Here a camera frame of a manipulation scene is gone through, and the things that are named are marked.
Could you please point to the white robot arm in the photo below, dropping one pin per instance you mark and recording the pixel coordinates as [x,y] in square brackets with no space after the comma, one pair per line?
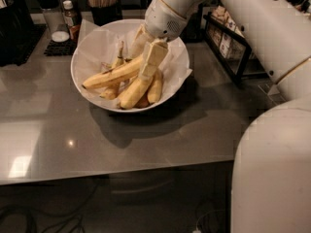
[271,176]

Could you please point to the black wire condiment rack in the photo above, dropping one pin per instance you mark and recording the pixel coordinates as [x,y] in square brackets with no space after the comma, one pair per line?
[229,45]

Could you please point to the right small banana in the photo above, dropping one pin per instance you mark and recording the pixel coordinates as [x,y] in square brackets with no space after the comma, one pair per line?
[155,89]

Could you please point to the black container left edge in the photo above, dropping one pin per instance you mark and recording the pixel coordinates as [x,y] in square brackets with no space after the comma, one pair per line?
[16,25]

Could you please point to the left banana with stem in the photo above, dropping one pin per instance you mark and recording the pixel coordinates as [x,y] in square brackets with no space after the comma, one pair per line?
[112,91]

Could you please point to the long top banana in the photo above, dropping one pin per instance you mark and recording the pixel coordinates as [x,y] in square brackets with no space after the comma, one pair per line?
[116,75]

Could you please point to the brown sauce bottle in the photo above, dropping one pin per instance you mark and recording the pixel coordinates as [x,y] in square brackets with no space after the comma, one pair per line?
[72,19]

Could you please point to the white bowl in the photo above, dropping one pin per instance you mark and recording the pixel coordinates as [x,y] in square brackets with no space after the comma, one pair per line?
[97,42]

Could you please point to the white paper liner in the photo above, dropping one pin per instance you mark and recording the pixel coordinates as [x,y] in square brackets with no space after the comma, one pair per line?
[175,62]

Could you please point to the black cup of stirrers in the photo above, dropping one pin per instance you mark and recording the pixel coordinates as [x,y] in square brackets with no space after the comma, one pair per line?
[105,11]

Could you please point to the middle yellow banana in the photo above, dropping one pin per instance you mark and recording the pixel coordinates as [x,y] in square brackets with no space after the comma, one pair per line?
[130,97]

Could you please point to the black rubber mat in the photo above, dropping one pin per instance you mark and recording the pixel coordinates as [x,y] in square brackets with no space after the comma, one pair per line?
[60,49]

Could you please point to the clear shaker black lid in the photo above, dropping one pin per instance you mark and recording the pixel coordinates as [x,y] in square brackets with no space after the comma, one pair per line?
[52,14]

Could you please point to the brownish bottom banana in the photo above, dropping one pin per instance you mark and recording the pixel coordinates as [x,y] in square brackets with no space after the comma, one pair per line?
[143,103]

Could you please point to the small white lid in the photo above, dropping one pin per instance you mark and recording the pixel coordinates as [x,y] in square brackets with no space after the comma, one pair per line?
[60,36]

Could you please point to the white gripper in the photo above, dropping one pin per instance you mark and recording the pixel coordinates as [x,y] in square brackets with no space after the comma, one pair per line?
[162,19]

